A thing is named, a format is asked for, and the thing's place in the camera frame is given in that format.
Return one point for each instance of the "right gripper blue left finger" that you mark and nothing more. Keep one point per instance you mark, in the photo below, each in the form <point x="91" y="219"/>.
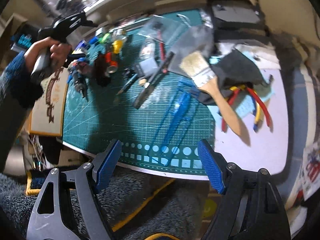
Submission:
<point x="104" y="164"/>

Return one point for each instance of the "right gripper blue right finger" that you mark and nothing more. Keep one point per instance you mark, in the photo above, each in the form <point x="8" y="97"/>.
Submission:
<point x="214" y="165"/>

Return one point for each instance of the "clear yellow-cap bottle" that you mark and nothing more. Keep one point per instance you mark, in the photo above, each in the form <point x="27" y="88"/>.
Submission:
<point x="119" y="37"/>

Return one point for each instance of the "person's left hand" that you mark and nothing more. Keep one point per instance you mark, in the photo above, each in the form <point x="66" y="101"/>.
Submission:
<point x="58" y="53"/>

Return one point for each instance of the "blue white spray can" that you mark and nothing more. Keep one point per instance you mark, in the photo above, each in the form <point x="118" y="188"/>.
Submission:
<point x="82" y="44"/>

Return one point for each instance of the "blue cap glue bottle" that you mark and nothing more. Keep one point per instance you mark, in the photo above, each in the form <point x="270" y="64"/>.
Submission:
<point x="93" y="41"/>

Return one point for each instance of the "green cap small bottle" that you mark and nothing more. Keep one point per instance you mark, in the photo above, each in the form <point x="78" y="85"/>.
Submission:
<point x="104" y="39"/>

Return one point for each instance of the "purple paint bottle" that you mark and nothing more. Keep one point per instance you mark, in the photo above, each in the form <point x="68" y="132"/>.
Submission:
<point x="83" y="67"/>

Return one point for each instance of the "dark red bottle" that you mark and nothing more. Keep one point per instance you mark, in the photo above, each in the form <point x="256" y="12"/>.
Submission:
<point x="101" y="75"/>

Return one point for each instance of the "black dropper bottle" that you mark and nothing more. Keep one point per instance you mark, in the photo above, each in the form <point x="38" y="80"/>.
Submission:
<point x="79" y="82"/>

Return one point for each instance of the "blue plastic sprue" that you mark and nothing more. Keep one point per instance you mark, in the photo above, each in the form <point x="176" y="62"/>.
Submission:
<point x="174" y="124"/>

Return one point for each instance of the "blue fuzzy left sleeve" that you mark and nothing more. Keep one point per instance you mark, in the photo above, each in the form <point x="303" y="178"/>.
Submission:
<point x="18" y="95"/>

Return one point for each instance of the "cardboard box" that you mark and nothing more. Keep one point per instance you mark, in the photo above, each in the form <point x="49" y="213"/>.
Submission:
<point x="46" y="118"/>

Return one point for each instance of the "black hobby knife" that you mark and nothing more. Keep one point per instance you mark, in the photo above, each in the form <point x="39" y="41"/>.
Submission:
<point x="128" y="84"/>

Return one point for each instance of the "green cutting mat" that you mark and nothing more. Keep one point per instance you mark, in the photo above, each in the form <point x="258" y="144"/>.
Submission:
<point x="90" y="123"/>

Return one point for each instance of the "black pen tool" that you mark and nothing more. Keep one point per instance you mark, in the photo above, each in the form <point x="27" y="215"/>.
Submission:
<point x="143" y="95"/>

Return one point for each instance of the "wooden paint brush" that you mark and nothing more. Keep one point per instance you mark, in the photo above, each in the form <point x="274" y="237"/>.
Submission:
<point x="198" y="69"/>

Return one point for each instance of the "red handled pliers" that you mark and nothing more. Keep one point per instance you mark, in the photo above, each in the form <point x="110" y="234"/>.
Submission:
<point x="252" y="99"/>

